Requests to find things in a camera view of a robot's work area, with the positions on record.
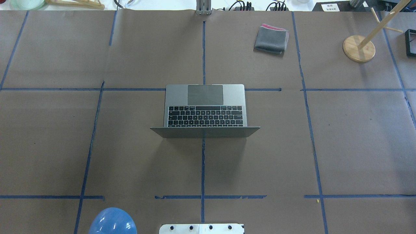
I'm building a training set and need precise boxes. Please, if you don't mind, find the grey laptop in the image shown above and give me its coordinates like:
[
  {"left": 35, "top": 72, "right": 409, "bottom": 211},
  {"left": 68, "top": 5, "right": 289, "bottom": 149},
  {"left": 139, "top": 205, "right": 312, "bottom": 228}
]
[{"left": 152, "top": 84, "right": 260, "bottom": 139}]

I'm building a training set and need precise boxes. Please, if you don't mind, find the grey folded cloth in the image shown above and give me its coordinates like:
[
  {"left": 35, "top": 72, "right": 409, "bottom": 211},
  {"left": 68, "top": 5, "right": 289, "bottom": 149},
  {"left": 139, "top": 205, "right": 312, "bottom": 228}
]
[{"left": 254, "top": 24, "right": 289, "bottom": 54}]

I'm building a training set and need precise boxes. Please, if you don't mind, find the blue desk lamp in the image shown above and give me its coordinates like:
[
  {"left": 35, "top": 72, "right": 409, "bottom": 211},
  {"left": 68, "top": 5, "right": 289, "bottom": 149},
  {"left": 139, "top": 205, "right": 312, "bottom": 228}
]
[{"left": 88, "top": 207, "right": 137, "bottom": 234}]

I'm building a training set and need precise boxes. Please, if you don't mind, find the wooden mug tree stand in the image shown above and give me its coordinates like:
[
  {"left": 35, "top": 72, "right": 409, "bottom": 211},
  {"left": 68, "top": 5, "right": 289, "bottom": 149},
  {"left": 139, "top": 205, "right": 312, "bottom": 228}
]
[{"left": 342, "top": 0, "right": 410, "bottom": 63}]

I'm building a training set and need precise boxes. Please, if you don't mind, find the black box with label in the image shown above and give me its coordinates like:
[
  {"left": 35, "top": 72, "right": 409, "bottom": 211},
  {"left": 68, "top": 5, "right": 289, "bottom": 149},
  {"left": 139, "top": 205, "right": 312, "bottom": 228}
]
[{"left": 312, "top": 1, "right": 352, "bottom": 12}]

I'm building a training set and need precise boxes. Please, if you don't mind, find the green glass plate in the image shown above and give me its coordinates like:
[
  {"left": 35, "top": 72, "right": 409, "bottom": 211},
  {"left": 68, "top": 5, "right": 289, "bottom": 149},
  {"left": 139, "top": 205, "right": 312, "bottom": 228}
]
[{"left": 10, "top": 0, "right": 46, "bottom": 10}]

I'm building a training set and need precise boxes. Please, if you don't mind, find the aluminium frame post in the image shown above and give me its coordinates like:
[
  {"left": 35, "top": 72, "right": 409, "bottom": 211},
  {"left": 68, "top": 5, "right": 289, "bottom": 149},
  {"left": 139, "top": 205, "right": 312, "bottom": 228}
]
[{"left": 196, "top": 0, "right": 212, "bottom": 15}]

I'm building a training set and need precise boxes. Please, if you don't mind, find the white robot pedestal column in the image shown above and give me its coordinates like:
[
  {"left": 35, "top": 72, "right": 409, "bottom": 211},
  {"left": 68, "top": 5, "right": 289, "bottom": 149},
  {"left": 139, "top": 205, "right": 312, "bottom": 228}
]
[{"left": 159, "top": 223, "right": 245, "bottom": 234}]

